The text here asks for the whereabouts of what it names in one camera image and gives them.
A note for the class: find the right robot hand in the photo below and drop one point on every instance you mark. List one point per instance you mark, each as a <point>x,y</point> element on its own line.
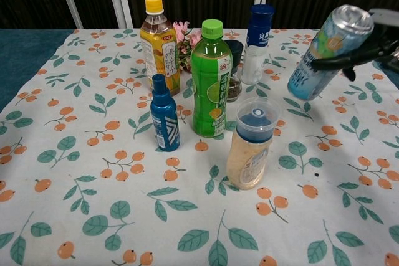
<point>385,49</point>

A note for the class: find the silver drink can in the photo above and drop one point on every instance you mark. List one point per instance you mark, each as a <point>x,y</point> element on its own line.
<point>330,35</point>

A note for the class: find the blue-capped salt shaker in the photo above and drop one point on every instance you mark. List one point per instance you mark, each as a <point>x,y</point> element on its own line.
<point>257,60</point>

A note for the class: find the black-capped pepper grinder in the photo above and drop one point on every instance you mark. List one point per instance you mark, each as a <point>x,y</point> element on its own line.
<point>235,89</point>

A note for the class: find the clear-capped seasoning jar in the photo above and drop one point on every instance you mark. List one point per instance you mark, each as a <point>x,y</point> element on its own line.
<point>246,160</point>

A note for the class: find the green-capped green drink bottle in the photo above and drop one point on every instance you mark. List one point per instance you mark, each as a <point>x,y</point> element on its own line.
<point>209,91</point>

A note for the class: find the pink flower bouquet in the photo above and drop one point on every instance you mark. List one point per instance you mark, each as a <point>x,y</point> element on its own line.
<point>187,45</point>

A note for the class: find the yellow-capped tea bottle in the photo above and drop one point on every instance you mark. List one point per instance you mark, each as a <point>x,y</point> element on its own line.
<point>159,51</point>

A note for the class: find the small blue spray bottle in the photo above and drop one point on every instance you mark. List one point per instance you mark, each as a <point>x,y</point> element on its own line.
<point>165,122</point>

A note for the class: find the floral print tablecloth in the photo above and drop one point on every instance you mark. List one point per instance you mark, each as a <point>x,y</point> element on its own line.
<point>93,185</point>

